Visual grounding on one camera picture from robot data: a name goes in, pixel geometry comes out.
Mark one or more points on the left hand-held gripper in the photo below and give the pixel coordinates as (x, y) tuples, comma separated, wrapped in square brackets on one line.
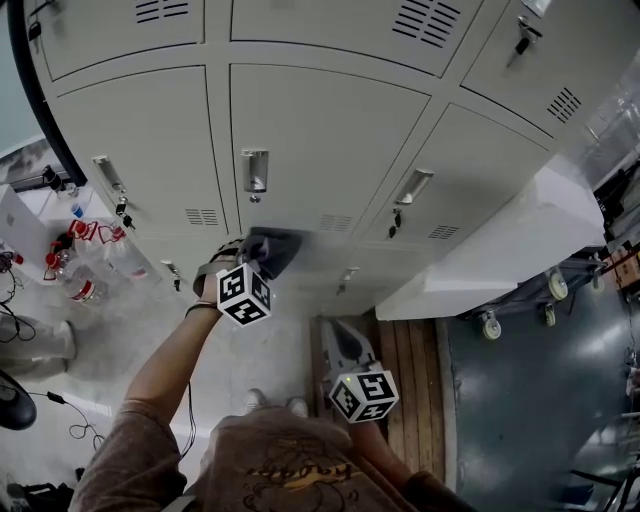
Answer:
[(245, 295)]

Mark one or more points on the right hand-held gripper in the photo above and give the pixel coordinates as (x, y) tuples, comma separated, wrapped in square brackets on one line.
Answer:
[(365, 397)]

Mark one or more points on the grey purple cleaning cloth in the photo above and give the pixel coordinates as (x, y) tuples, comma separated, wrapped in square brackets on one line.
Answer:
[(280, 245)]

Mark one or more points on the person's right forearm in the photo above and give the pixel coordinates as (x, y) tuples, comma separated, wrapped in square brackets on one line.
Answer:
[(380, 450)]

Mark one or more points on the person's left forearm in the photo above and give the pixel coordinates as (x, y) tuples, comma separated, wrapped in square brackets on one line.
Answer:
[(165, 365)]

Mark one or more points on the person's left hand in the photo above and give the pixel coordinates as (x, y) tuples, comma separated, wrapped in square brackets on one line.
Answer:
[(209, 291)]

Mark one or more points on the black wrist band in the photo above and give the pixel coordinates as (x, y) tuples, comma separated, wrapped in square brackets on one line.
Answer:
[(200, 306)]

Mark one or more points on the black locker key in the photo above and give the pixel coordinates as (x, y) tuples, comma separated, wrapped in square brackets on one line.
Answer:
[(341, 288), (395, 225), (522, 42), (176, 284), (122, 207)]

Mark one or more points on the wooden plank platform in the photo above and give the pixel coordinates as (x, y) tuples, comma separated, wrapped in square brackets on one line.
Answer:
[(415, 375)]

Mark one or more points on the person's white left shoe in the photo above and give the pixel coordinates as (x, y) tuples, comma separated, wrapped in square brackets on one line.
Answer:
[(255, 401)]

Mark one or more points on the clear water jug red cap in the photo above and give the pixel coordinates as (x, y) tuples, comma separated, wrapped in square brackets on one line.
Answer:
[(85, 245), (80, 285), (122, 255)]

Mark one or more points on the person's brown printed shirt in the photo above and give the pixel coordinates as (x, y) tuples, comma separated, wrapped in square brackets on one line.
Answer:
[(280, 465)]

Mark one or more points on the large white box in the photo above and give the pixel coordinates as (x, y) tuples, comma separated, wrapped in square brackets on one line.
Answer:
[(500, 250)]

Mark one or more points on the blue paper cup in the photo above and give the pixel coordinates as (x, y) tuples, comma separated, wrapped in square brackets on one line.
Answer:
[(76, 209)]

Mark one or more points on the grey metal locker unit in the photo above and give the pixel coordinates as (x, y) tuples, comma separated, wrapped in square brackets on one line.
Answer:
[(150, 125)]

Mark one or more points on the grey wheeled cart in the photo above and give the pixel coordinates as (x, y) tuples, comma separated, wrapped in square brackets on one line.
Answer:
[(550, 290)]

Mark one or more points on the white carton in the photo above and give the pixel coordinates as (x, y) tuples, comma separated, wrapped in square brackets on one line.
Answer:
[(20, 225)]

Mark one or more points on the black round machine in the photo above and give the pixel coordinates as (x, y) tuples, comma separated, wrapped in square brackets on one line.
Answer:
[(15, 400)]

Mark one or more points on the black framed glass fridge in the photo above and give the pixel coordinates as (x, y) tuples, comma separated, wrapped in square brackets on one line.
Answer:
[(45, 125)]

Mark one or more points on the brown cardboard box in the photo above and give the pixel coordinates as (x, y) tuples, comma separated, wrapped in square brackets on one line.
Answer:
[(627, 267)]

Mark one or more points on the cluttered metal shelf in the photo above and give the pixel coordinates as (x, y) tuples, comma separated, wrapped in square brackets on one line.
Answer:
[(620, 205)]

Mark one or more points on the clear plastic sheet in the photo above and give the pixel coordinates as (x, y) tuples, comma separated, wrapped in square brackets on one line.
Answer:
[(610, 125)]

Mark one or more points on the black clamped metal rail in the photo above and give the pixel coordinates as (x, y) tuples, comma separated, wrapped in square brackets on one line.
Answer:
[(50, 177)]

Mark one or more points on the black metal frame table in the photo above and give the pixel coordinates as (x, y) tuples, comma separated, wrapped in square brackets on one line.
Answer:
[(610, 485)]

